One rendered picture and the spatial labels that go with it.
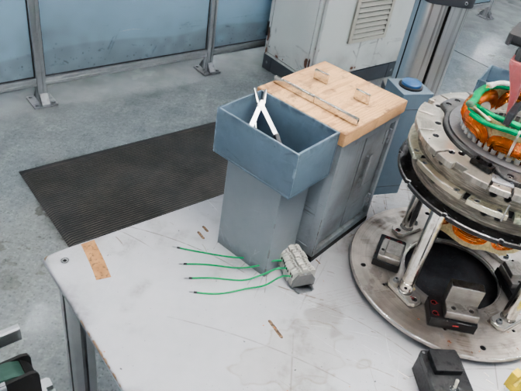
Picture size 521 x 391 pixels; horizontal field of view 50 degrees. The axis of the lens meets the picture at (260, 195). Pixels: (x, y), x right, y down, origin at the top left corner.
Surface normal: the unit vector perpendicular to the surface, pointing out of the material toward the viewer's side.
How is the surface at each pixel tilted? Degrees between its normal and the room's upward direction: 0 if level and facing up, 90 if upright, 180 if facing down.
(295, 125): 90
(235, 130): 90
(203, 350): 0
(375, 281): 0
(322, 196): 90
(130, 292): 0
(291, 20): 92
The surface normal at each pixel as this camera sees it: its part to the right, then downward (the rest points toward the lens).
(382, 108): 0.15, -0.78
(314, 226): -0.66, 0.38
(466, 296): -0.14, 0.59
